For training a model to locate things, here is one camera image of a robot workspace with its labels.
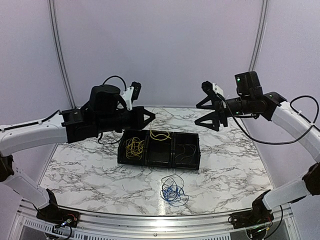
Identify black right storage bin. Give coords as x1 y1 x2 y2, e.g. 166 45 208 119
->
171 132 201 171

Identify grey cable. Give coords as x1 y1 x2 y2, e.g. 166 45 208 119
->
174 143 198 162

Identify aluminium front table rail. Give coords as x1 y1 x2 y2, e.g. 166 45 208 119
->
9 199 301 240

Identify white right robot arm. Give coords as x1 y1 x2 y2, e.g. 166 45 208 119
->
195 91 320 224

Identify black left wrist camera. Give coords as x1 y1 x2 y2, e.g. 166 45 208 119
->
121 81 142 111

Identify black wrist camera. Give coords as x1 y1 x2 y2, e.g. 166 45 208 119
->
121 81 142 111
234 71 263 99

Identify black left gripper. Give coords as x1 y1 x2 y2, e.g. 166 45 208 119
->
95 105 155 133

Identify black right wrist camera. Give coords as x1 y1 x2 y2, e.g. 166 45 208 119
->
234 71 263 99

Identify aluminium right corner post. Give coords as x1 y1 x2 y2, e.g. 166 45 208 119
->
238 0 270 73

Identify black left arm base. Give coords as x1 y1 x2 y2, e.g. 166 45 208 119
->
34 188 80 228

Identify black storage bin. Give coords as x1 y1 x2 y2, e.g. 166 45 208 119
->
171 132 201 171
117 129 149 166

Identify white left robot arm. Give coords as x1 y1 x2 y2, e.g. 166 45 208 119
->
0 81 156 223

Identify aluminium corner post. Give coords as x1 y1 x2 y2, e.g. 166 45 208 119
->
238 0 270 73
47 0 77 109

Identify aluminium left corner post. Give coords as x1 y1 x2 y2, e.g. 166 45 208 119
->
47 0 77 109

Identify blue cable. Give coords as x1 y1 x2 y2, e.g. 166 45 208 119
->
159 174 190 206

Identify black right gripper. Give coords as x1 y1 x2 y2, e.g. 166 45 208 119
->
195 95 253 132

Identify black left storage bin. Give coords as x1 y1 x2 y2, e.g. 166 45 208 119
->
117 129 149 166

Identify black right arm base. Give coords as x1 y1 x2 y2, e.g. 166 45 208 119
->
228 189 274 229

